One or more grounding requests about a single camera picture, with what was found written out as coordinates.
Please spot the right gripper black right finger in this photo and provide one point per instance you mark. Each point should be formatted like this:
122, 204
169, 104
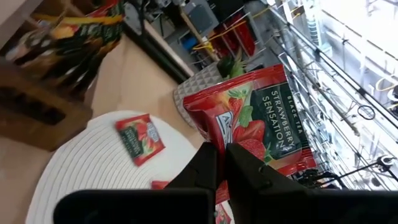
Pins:
255, 193

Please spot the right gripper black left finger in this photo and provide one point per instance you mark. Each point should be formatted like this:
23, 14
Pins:
202, 174

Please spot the red strawberry tea packet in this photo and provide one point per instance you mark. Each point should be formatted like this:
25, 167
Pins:
159, 185
264, 118
140, 140
222, 215

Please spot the orange mango tea packet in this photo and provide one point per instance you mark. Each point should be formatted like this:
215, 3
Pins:
66, 31

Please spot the succulent in patterned white pot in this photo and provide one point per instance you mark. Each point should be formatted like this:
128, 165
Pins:
199, 84

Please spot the white round placemat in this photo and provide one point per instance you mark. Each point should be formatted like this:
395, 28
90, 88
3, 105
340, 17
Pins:
93, 161

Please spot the wooden three-compartment tray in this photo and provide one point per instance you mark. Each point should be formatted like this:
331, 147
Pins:
71, 124

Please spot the red storage shelf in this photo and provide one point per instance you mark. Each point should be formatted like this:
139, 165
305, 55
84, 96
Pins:
236, 37

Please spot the grey equipment box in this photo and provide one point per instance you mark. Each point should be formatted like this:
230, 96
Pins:
199, 15

